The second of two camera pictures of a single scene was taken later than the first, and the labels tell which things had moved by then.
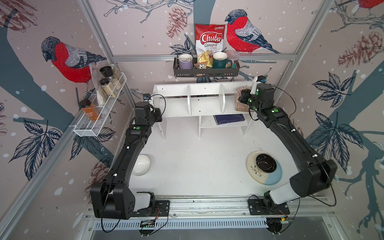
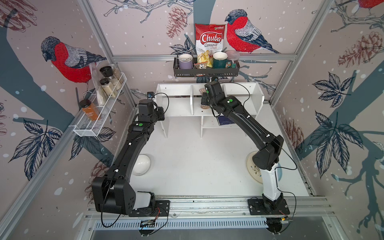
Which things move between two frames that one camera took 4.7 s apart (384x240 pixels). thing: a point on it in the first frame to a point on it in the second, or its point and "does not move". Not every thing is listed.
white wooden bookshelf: x=214 y=104 does not move
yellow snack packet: x=205 y=57 does not move
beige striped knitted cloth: x=240 y=106 to x=204 y=107
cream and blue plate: x=270 y=178 does not move
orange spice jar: x=89 y=110 does not move
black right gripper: x=244 y=93 to x=203 y=98
